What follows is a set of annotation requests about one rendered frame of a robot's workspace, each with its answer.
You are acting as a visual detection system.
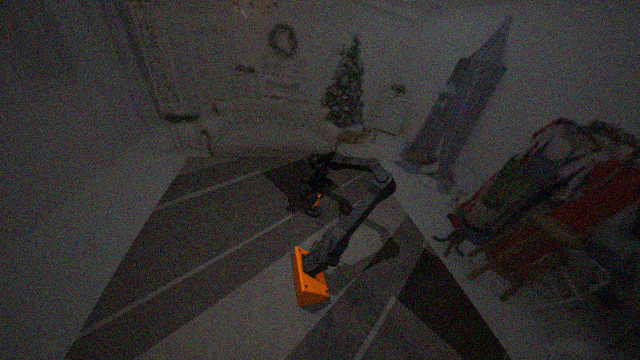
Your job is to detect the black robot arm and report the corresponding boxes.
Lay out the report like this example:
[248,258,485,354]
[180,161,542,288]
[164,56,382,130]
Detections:
[300,151,397,279]

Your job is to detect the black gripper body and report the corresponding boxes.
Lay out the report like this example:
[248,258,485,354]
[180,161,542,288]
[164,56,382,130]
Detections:
[300,176,333,204]

